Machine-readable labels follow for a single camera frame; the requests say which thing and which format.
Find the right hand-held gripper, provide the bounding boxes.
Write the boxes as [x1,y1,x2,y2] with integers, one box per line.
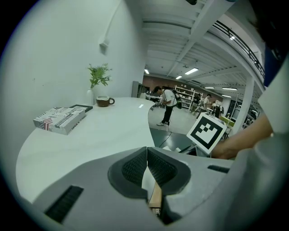
[179,112,228,158]

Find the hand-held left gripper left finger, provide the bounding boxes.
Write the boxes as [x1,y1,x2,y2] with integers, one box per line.
[33,147,164,231]

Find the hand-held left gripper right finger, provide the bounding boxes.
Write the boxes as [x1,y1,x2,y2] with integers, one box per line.
[148,147,234,224]

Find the person's right forearm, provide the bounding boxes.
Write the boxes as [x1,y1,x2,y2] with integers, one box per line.
[211,114,275,160]

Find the white curved desk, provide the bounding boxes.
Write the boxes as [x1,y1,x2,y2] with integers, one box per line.
[15,97,158,203]

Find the white storage shelf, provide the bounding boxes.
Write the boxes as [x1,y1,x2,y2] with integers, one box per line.
[173,85,204,111]

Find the brown and cream mug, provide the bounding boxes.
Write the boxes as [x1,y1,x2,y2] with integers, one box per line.
[96,95,116,107]

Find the grey cabinet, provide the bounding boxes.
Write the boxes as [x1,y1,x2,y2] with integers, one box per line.
[132,80,146,99]

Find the book with printed cover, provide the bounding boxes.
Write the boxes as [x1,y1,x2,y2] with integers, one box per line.
[33,106,87,136]

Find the white vase with green plant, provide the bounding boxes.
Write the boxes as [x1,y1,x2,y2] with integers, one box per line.
[85,63,113,106]

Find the black balcony railing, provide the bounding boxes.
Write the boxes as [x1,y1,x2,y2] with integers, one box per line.
[212,20,266,79]

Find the person's navy blue shirt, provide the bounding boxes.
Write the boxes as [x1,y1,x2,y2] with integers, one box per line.
[263,38,289,88]

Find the black floor cable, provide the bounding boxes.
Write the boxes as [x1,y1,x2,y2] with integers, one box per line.
[155,123,173,147]

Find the white wall junction box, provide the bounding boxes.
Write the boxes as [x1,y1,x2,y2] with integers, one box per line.
[99,38,111,55]

